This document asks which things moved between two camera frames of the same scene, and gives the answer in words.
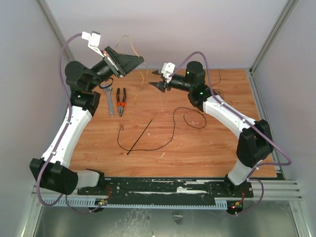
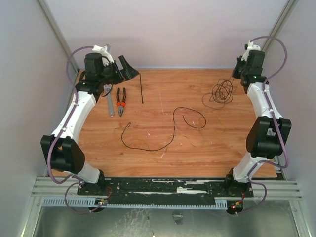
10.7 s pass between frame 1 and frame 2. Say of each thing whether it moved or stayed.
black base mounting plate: stayed
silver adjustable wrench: stayed
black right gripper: moved
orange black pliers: stayed
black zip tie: moved
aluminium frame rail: stayed
